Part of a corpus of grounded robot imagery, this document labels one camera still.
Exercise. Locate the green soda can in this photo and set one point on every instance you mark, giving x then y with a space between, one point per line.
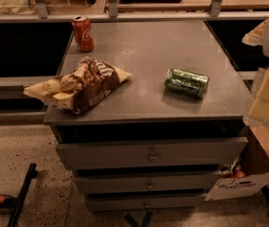
189 83

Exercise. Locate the red cola can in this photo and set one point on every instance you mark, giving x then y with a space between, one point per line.
83 33

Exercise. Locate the cardboard box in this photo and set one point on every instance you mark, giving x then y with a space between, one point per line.
254 161

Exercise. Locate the top grey drawer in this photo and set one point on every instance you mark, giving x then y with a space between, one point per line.
180 152

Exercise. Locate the grey drawer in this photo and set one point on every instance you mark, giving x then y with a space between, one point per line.
146 182
180 152
144 202

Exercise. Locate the orange bottle in box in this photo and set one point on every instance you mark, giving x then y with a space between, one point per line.
237 172

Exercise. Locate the grey drawer cabinet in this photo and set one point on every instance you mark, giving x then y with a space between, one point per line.
143 108

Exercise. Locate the middle grey drawer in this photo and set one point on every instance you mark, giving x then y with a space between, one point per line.
146 182

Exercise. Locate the bottom grey drawer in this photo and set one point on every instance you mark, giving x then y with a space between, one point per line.
144 202

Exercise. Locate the brown chip bag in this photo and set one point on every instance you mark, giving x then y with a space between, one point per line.
89 83

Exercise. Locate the grey metal railing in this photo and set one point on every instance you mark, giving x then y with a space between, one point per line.
215 10

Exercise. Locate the black metal stand leg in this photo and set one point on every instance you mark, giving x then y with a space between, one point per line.
17 208

